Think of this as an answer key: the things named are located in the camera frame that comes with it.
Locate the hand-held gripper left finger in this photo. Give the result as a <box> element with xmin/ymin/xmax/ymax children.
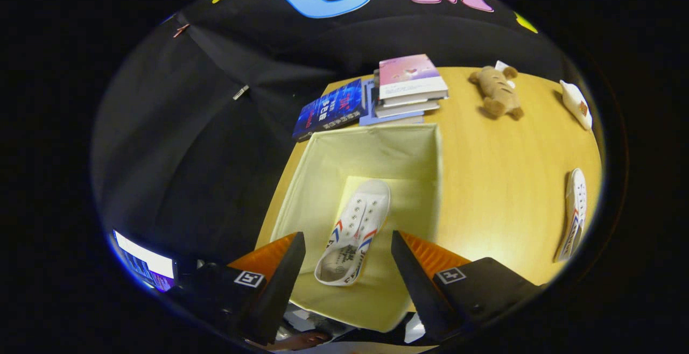
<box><xmin>175</xmin><ymin>231</ymin><xmax>307</xmax><ymax>346</ymax></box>

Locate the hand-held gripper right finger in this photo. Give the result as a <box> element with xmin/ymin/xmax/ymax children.
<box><xmin>391</xmin><ymin>230</ymin><xmax>540</xmax><ymax>343</ymax></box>

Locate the white striped canvas shoe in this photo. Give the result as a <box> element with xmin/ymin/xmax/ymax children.
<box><xmin>554</xmin><ymin>168</ymin><xmax>588</xmax><ymax>263</ymax></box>
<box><xmin>314</xmin><ymin>179</ymin><xmax>391</xmax><ymax>287</ymax></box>

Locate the cream fabric storage box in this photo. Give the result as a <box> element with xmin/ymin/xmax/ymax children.
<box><xmin>269</xmin><ymin>124</ymin><xmax>443</xmax><ymax>333</ymax></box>

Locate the lit computer screen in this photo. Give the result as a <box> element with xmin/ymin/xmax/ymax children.
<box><xmin>112</xmin><ymin>229</ymin><xmax>178</xmax><ymax>293</ymax></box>

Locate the black backdrop cloth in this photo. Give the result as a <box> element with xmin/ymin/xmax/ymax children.
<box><xmin>92</xmin><ymin>0</ymin><xmax>571</xmax><ymax>279</ymax></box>

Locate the grey cover book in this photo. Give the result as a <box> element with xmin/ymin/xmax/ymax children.
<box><xmin>374</xmin><ymin>96</ymin><xmax>441</xmax><ymax>118</ymax></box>

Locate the pale blue book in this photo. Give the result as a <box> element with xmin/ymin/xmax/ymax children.
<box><xmin>360</xmin><ymin>79</ymin><xmax>426</xmax><ymax>126</ymax></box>

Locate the dark blue book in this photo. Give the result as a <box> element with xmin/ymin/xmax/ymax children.
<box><xmin>292</xmin><ymin>78</ymin><xmax>369</xmax><ymax>142</ymax></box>

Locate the brown plush toy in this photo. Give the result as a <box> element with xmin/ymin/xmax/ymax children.
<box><xmin>468</xmin><ymin>65</ymin><xmax>524</xmax><ymax>121</ymax></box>

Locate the pink cover book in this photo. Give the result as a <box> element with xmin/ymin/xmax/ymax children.
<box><xmin>378</xmin><ymin>54</ymin><xmax>449</xmax><ymax>101</ymax></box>

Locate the white plush toy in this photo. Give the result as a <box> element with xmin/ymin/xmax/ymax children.
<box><xmin>559</xmin><ymin>80</ymin><xmax>593</xmax><ymax>131</ymax></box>

